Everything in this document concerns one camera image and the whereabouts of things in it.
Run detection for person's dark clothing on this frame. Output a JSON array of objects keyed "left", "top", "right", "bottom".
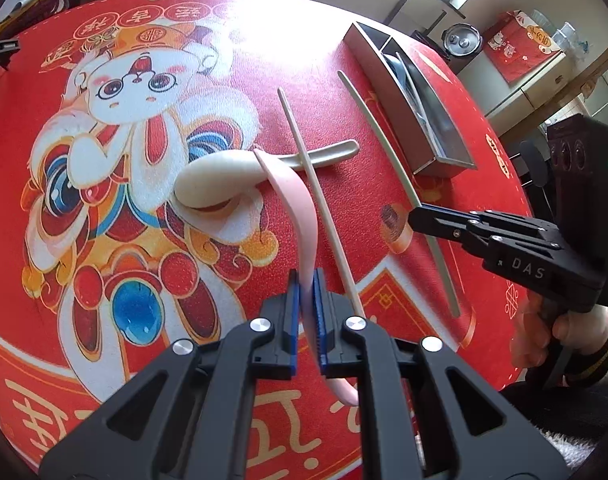
[{"left": 499, "top": 380, "right": 608, "bottom": 480}]

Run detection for pale pink chopstick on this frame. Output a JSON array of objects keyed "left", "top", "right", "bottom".
[{"left": 277, "top": 87, "right": 367, "bottom": 318}]

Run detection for pink spoon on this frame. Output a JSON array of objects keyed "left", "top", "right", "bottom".
[{"left": 254, "top": 147, "right": 359, "bottom": 406}]

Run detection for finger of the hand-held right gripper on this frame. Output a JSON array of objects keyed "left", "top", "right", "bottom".
[
  {"left": 409, "top": 208, "right": 565, "bottom": 261},
  {"left": 423, "top": 205, "right": 560, "bottom": 237}
]

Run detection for black metal rack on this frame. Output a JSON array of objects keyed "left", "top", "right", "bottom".
[{"left": 384, "top": 0, "right": 452, "bottom": 36}]

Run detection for cream spoon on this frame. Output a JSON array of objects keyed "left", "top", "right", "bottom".
[{"left": 174, "top": 139, "right": 359, "bottom": 211}]

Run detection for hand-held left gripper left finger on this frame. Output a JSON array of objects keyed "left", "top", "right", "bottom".
[{"left": 38, "top": 270, "right": 302, "bottom": 480}]

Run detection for black round stool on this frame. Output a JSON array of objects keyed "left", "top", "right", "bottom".
[{"left": 519, "top": 140, "right": 552, "bottom": 211}]

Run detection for person's right hand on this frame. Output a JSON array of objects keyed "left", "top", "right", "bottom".
[{"left": 511, "top": 297, "right": 608, "bottom": 376}]

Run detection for silver pressure cooker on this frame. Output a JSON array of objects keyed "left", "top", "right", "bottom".
[{"left": 441, "top": 22, "right": 485, "bottom": 61}]

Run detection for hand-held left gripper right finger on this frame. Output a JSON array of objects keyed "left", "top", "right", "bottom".
[{"left": 311, "top": 267, "right": 570, "bottom": 480}]

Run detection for white cabinet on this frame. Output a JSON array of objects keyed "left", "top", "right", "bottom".
[{"left": 484, "top": 50, "right": 608, "bottom": 131}]

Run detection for stainless steel utensil tray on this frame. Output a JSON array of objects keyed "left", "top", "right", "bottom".
[{"left": 344, "top": 22, "right": 475, "bottom": 178}]

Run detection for dark red cloth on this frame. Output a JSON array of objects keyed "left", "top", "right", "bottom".
[{"left": 0, "top": 0, "right": 72, "bottom": 41}]

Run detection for green chopstick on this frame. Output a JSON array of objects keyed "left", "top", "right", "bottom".
[{"left": 338, "top": 71, "right": 461, "bottom": 317}]

